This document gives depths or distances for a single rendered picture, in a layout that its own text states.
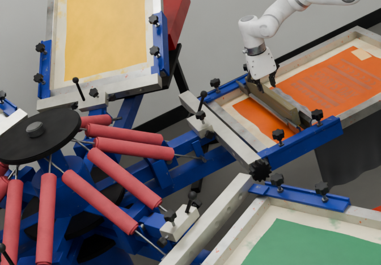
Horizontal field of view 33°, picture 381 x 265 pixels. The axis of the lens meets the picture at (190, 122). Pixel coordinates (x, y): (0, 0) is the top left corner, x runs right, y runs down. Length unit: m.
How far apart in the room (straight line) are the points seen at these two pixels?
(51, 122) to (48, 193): 0.30
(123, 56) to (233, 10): 1.83
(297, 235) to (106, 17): 1.55
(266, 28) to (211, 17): 2.27
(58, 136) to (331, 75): 1.17
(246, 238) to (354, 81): 0.91
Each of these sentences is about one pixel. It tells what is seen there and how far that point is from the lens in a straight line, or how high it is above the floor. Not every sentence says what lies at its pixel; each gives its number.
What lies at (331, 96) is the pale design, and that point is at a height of 0.96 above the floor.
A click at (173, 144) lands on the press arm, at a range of 2.44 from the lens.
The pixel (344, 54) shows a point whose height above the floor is 0.96.
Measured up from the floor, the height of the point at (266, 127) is 0.96.
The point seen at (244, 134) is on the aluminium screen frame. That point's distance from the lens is 2.45.
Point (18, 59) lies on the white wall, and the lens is 4.30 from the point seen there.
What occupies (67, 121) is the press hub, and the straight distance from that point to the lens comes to 2.27.
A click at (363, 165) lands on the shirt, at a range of 2.66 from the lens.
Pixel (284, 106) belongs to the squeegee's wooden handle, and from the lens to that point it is 2.41.
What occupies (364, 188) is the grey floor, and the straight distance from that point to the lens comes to 3.63.
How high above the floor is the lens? 2.28
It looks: 29 degrees down
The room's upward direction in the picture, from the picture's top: 20 degrees counter-clockwise
